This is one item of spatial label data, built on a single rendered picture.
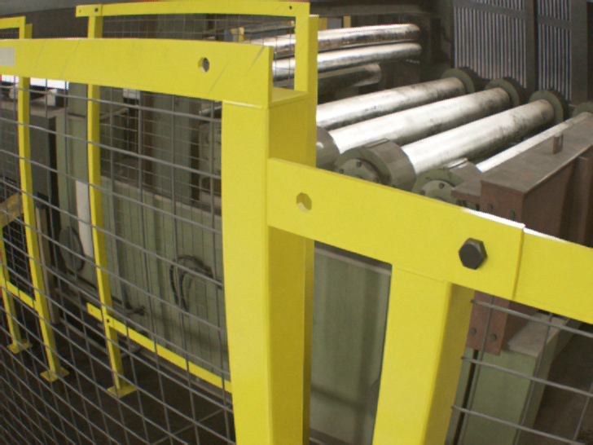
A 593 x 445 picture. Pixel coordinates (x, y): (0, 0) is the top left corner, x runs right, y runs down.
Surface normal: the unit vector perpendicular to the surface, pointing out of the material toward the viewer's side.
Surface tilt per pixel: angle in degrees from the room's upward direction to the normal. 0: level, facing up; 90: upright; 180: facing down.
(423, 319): 90
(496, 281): 90
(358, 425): 90
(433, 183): 75
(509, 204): 90
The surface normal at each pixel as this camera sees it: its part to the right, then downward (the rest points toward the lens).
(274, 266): 0.78, 0.23
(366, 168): -0.52, 0.03
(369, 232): -0.62, 0.26
